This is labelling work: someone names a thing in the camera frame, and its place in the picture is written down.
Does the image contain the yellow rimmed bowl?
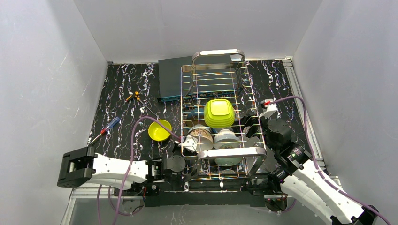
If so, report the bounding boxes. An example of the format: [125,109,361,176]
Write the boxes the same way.
[148,120,172,142]

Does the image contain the pale white ribbed bowl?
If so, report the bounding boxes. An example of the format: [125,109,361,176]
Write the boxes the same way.
[214,129,240,149]

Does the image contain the beige cream bowl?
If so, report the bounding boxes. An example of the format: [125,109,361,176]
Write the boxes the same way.
[187,124,214,153]

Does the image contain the lime green square bowl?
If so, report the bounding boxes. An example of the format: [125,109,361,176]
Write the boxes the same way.
[204,99,235,128]

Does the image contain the steel wire dish rack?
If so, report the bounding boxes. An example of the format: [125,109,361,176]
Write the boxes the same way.
[180,49,267,182]

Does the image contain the dark blue gold bowl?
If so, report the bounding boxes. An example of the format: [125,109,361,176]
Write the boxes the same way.
[185,108,207,127]

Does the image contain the light green bowl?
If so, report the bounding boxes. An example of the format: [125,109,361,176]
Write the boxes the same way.
[214,157,243,167]

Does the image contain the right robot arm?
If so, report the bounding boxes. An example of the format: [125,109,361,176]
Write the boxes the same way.
[239,114,378,225]

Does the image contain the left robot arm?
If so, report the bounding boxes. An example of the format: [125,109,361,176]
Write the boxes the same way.
[57,146,186,190]

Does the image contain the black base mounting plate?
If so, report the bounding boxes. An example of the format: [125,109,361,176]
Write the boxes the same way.
[121,174,295,211]

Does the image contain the blue red screwdriver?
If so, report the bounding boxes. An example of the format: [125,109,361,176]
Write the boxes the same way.
[88,117,120,146]

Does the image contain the yellow black pliers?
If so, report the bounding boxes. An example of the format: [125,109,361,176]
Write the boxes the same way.
[125,91,142,103]

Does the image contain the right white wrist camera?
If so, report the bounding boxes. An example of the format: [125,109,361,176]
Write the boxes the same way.
[259,99,278,119]

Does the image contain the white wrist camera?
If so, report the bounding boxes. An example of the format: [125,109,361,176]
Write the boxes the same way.
[181,135,198,153]
[259,99,278,119]

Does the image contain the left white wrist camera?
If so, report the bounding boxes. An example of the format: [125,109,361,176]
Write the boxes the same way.
[181,135,198,153]

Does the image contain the dark grey network switch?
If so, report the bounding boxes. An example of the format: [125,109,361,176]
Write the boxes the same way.
[158,54,238,102]

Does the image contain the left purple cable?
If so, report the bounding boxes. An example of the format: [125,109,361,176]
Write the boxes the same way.
[96,116,183,225]

